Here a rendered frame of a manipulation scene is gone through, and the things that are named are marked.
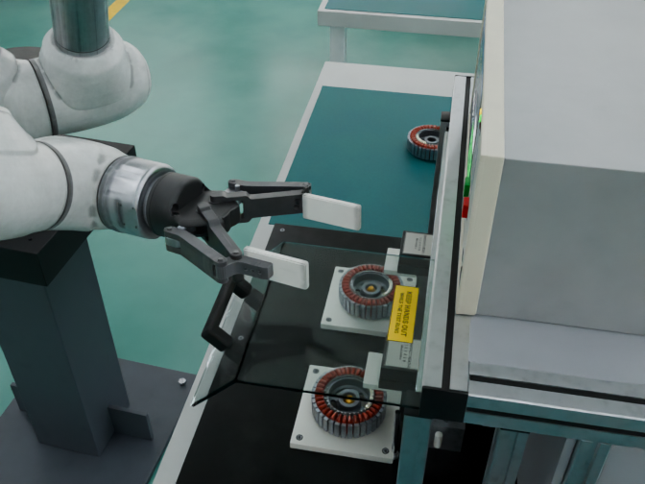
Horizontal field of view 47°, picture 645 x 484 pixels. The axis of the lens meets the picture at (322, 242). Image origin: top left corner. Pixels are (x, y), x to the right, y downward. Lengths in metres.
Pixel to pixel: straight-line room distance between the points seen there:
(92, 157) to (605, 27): 0.63
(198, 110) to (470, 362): 2.82
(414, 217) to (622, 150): 0.86
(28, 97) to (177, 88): 2.22
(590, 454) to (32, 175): 0.64
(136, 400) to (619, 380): 1.61
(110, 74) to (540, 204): 0.97
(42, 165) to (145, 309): 1.67
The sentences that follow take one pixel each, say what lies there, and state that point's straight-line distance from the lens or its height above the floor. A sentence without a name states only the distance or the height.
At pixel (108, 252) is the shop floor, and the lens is 2.73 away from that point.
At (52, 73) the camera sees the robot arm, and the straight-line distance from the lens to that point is 1.51.
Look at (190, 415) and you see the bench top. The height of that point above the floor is 0.75.
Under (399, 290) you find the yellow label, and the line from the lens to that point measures 0.92.
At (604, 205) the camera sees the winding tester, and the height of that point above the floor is 1.28.
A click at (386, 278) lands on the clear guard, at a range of 0.94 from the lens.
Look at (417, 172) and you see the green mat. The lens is 1.69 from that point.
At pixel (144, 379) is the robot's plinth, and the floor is 0.02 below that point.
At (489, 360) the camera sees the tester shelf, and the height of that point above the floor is 1.11.
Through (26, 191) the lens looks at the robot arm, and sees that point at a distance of 0.81.
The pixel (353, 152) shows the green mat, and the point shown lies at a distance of 1.75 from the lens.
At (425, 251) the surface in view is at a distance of 1.21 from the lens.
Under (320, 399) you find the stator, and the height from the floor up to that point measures 0.82.
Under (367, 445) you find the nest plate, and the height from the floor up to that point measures 0.78.
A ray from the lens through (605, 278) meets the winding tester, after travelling 0.80.
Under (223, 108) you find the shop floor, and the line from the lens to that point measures 3.49.
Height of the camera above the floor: 1.69
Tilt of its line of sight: 39 degrees down
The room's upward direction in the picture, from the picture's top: straight up
